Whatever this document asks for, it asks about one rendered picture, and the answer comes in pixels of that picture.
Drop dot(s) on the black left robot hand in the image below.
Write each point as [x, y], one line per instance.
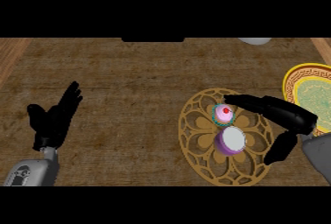
[53, 119]

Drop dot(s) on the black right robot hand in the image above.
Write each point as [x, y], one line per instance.
[279, 112]

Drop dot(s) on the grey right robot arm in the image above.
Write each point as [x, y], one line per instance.
[318, 156]

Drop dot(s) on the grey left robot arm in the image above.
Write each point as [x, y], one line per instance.
[33, 172]

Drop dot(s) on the yellow patterned plate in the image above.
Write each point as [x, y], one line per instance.
[312, 93]

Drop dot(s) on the purple can with pale end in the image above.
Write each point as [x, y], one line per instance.
[232, 140]

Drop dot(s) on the round gold openwork placemat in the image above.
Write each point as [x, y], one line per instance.
[203, 140]

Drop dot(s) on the pink cupcake with cherry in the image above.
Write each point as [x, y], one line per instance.
[223, 115]

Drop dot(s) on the pale grey round object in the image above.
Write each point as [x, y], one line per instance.
[254, 40]

